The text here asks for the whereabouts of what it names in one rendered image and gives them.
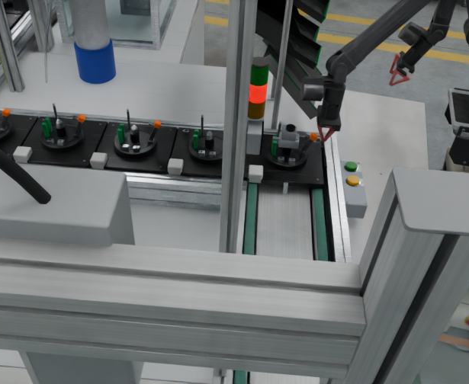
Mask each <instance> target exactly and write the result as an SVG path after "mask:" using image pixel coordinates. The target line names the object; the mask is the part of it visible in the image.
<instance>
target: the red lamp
mask: <svg viewBox="0 0 469 384"><path fill-rule="evenodd" d="M267 86H268V83H267V84H266V85H263V86H254V85H251V84H250V87H249V101H251V102H252V103H262V102H264V101H265V100H266V94H267Z"/></svg>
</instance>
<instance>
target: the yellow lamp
mask: <svg viewBox="0 0 469 384"><path fill-rule="evenodd" d="M265 101H266V100H265ZM265 101H264V102H262V103H252V102H251V101H249V106H248V116H247V117H249V118H251V119H254V120H257V119H261V118H263V117H264V115H265Z"/></svg>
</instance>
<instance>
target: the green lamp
mask: <svg viewBox="0 0 469 384"><path fill-rule="evenodd" d="M268 72H269V66H267V67H266V68H262V69H259V68H255V67H253V66H252V67H251V77H250V84H251V85H254V86H263V85H266V84H267V83H268Z"/></svg>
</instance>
